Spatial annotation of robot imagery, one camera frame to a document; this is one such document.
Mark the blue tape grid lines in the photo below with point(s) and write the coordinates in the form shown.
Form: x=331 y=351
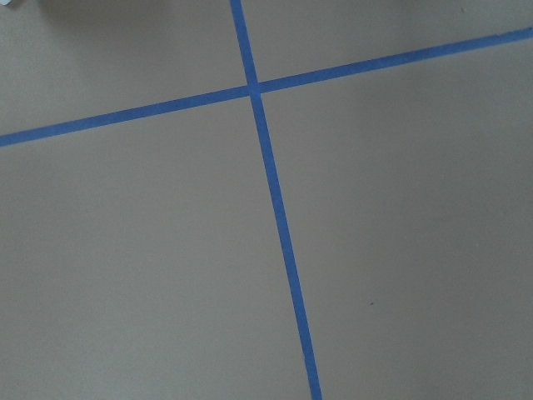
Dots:
x=266 y=200

